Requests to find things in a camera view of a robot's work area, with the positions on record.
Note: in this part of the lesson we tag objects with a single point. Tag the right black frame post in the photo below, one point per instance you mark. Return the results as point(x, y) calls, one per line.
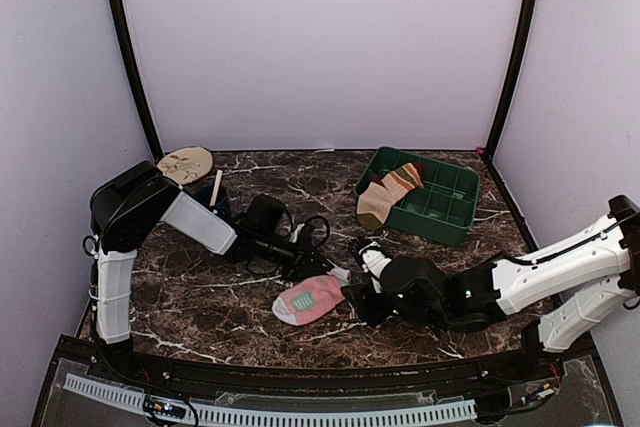
point(513, 70)

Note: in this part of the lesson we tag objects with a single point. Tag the pink patterned sock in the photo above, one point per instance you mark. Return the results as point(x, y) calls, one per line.
point(312, 298)

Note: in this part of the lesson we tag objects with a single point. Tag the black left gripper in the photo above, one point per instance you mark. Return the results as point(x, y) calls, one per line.
point(307, 261)

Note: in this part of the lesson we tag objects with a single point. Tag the beige striped sock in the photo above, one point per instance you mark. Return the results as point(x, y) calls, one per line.
point(375, 203)

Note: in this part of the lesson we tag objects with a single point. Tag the black frame post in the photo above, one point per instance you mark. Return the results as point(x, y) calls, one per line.
point(126, 48)
point(513, 70)

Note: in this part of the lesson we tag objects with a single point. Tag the green compartment tray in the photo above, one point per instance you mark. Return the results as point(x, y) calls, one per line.
point(442, 210)

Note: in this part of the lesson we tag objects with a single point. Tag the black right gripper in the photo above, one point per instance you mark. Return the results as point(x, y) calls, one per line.
point(364, 305)

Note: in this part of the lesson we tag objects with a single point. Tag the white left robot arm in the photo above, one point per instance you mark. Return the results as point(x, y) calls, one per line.
point(125, 210)

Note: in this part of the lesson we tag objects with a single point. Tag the wooden stick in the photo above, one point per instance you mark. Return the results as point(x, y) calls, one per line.
point(215, 188)

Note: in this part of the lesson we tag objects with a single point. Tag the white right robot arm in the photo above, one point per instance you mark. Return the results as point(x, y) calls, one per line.
point(600, 265)

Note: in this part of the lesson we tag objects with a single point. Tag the dark blue mug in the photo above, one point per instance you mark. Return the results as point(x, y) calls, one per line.
point(221, 206)

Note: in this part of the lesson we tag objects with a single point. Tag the white slotted cable duct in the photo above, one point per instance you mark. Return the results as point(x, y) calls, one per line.
point(168, 411)

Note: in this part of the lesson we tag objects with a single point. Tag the black front rail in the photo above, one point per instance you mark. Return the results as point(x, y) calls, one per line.
point(464, 377)

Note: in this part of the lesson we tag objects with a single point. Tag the left black frame post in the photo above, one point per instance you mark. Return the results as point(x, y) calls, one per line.
point(126, 48)

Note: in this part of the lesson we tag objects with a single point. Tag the beige embroidered round coaster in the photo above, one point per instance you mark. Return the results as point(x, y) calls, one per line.
point(186, 165)

